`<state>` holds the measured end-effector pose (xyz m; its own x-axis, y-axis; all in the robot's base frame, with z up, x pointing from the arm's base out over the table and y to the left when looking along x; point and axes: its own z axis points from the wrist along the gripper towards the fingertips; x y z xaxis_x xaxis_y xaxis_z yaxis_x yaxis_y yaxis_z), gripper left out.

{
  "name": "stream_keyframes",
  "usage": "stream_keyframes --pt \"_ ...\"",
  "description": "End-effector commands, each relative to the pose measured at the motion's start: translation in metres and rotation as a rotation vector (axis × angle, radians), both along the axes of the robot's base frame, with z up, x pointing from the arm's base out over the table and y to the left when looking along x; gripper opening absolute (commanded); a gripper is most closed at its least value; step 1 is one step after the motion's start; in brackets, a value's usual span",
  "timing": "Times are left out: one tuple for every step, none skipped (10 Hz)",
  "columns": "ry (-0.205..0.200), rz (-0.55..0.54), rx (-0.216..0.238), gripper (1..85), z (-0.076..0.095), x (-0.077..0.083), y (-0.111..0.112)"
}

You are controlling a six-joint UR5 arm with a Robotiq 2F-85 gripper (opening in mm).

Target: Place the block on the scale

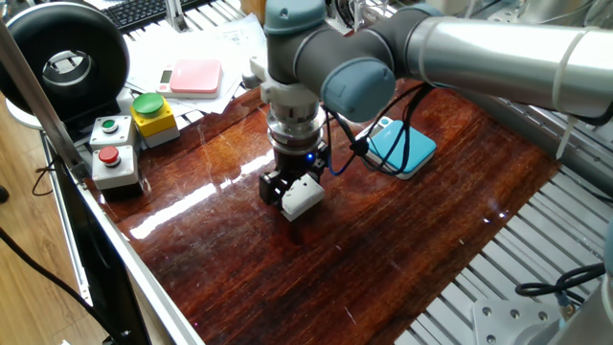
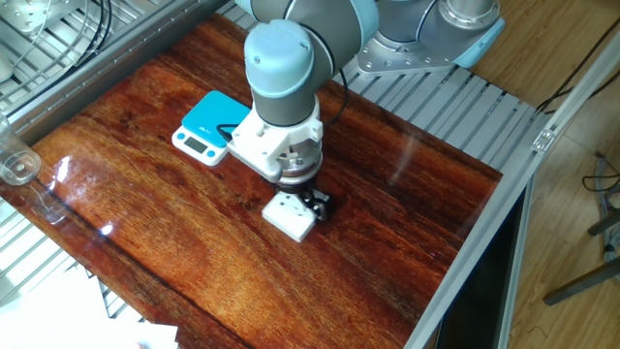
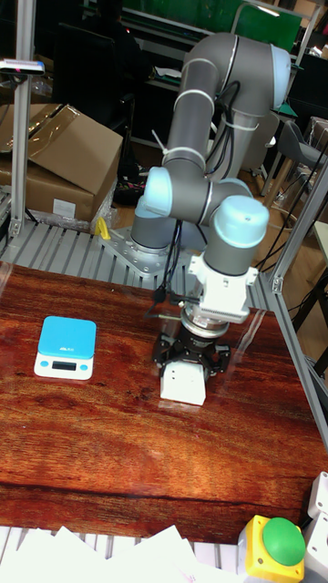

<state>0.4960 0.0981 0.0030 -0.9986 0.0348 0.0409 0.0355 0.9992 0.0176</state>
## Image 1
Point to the yellow box big green button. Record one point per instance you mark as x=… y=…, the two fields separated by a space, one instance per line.
x=155 y=122

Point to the aluminium table edge rail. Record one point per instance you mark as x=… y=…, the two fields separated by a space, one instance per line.
x=143 y=282

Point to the grey aluminium frame post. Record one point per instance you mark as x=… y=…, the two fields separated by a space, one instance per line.
x=43 y=100

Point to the blue white kitchen scale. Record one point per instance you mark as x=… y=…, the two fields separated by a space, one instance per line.
x=416 y=148

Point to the black computer keyboard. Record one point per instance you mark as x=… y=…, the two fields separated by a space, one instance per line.
x=143 y=12

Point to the white paper sheets pile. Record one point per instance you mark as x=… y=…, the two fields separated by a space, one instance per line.
x=201 y=45

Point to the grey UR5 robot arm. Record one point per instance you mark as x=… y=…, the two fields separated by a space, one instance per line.
x=479 y=57

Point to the black flat panel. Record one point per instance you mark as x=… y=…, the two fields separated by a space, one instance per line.
x=105 y=278

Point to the pink white kitchen scale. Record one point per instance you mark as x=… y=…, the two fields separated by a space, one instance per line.
x=194 y=76

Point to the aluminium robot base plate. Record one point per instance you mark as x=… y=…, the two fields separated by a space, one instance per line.
x=507 y=321

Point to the white wall socket block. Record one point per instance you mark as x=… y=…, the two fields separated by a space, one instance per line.
x=304 y=199

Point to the clear glass beaker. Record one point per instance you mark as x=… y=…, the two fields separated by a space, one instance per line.
x=366 y=12

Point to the glossy brown wood-grain mat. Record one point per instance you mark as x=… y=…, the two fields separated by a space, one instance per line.
x=335 y=268

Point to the grey box small green button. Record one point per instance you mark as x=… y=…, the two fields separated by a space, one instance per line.
x=112 y=134

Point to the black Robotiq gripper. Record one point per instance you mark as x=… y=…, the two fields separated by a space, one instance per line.
x=299 y=163

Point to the silver metal mount with plate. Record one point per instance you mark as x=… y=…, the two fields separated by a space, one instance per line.
x=551 y=12

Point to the silver metal stand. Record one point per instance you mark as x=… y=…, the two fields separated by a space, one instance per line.
x=176 y=16

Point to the grey box red button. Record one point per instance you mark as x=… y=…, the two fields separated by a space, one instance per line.
x=115 y=170

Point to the brown cardboard box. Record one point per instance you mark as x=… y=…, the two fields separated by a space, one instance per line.
x=254 y=9

